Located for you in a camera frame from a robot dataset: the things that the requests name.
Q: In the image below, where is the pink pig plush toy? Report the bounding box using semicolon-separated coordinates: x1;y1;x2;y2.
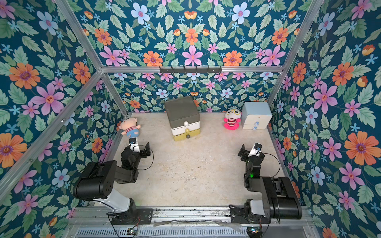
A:
118;118;141;139

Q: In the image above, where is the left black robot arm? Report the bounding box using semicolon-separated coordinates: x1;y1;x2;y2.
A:
72;143;154;216

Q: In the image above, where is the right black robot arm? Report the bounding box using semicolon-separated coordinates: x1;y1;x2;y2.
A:
238;143;303;221

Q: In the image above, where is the three-tier colored drawer cabinet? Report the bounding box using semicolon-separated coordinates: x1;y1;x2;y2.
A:
164;96;200;141

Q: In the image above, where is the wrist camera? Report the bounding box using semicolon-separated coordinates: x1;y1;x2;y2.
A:
249;142;263;157
129;137;140;153

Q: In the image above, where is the grey top drawer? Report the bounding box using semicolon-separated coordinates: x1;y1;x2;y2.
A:
164;96;200;129

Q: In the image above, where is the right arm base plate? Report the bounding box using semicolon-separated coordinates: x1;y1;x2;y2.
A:
229;205;271;224

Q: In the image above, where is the black wall hook rail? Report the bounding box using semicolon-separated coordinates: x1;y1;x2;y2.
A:
159;66;222;74

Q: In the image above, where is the pink white plush toy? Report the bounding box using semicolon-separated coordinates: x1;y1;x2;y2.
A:
224;108;242;131

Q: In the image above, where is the white drawer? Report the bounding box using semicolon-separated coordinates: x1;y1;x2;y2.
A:
171;122;200;136

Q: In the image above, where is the yellow bottom drawer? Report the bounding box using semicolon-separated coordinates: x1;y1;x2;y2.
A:
173;129;200;141

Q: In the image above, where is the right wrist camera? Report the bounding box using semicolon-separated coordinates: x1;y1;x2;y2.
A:
249;142;263;157

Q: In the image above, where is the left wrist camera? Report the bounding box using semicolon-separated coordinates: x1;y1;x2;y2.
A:
129;137;140;153

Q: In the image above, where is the white blue drawer cabinet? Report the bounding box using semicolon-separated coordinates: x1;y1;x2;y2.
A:
241;102;272;131

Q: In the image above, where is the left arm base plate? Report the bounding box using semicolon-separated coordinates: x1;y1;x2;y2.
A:
111;208;153;225

